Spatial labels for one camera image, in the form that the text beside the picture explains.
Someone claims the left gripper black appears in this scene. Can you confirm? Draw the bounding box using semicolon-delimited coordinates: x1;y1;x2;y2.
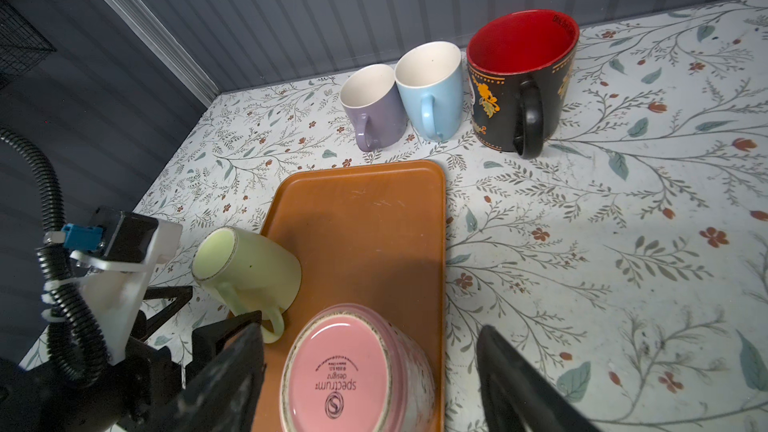
113;285;265;432

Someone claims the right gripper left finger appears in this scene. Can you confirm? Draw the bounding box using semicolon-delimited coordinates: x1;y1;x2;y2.
125;322;268;432

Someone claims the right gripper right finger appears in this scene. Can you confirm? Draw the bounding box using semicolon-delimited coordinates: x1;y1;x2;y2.
476;325;597;432

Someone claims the light green mug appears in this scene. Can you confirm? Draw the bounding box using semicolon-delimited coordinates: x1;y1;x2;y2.
192;226;302;344

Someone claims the orange plastic tray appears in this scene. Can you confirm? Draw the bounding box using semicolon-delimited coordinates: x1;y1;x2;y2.
253;160;446;431

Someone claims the light blue mug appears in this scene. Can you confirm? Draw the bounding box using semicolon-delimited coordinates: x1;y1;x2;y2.
394;41;463;142

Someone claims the black skull pattern mug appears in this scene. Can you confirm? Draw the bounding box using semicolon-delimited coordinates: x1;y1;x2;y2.
466;9;580;160

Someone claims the purple mug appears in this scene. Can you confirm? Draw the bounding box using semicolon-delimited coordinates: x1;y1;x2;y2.
339;64;408;152

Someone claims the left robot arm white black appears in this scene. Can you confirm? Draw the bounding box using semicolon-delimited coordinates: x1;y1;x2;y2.
1;286;265;431

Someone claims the pink ghost mug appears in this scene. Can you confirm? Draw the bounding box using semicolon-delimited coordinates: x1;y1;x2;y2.
279;303;437;431

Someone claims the black corrugated cable hose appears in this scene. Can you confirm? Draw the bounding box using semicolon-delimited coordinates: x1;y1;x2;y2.
0;125;112;389

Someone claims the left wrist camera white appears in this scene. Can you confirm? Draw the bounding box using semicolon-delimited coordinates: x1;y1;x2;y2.
42;206;183;365

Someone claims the black wire basket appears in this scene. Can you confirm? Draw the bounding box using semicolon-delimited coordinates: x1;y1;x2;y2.
0;0;56;88

